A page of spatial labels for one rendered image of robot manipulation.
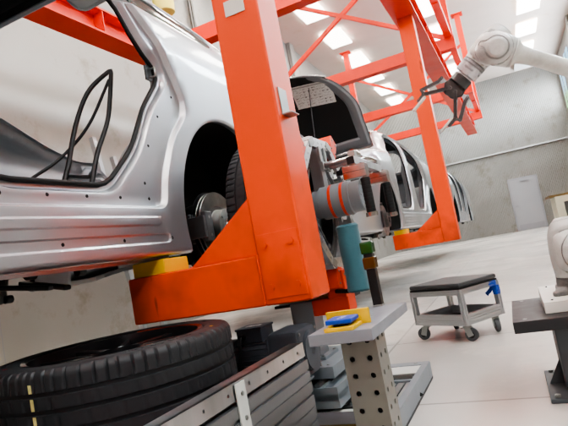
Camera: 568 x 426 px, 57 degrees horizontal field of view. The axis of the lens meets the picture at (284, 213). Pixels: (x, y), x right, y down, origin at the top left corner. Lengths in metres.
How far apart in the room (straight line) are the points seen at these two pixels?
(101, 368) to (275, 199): 0.69
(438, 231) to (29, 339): 4.33
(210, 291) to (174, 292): 0.14
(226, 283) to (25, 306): 4.42
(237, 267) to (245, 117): 0.47
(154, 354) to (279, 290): 0.47
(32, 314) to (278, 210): 4.65
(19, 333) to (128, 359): 4.63
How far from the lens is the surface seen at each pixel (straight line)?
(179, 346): 1.35
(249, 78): 1.69
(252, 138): 1.65
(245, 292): 1.66
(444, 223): 5.69
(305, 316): 2.21
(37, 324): 6.05
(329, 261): 2.04
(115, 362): 1.31
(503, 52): 1.93
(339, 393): 2.00
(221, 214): 2.33
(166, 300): 1.83
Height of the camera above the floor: 0.65
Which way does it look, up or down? 5 degrees up
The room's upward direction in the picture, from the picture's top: 11 degrees counter-clockwise
